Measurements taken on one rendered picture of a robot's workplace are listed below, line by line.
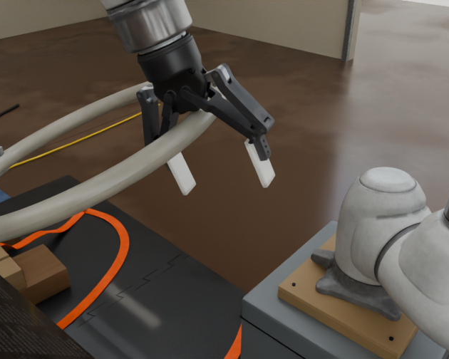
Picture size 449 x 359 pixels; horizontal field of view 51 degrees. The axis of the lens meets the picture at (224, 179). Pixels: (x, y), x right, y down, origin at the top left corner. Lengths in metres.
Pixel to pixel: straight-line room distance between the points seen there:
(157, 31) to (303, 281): 0.70
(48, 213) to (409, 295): 0.59
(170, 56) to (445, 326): 0.57
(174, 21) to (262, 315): 0.70
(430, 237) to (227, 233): 1.85
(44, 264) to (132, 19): 1.86
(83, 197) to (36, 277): 1.73
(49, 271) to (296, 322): 1.46
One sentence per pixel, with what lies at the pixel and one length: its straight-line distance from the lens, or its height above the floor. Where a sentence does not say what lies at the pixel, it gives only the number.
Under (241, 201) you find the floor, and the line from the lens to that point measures 2.82.
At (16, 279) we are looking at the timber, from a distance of 2.21.
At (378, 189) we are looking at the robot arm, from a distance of 0.93.
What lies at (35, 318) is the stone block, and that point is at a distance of 1.31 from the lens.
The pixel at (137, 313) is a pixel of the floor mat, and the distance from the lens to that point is 2.17.
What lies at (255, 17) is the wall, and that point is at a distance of 6.08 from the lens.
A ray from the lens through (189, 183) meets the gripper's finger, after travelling 0.71.
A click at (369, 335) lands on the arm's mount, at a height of 0.83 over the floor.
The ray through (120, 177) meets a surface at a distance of 0.56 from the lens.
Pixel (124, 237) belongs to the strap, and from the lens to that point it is 2.57.
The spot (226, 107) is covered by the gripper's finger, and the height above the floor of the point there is 1.34.
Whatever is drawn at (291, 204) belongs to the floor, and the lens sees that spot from 2.83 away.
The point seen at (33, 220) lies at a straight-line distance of 0.58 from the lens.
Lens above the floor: 1.58
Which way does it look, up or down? 31 degrees down
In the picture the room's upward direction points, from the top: straight up
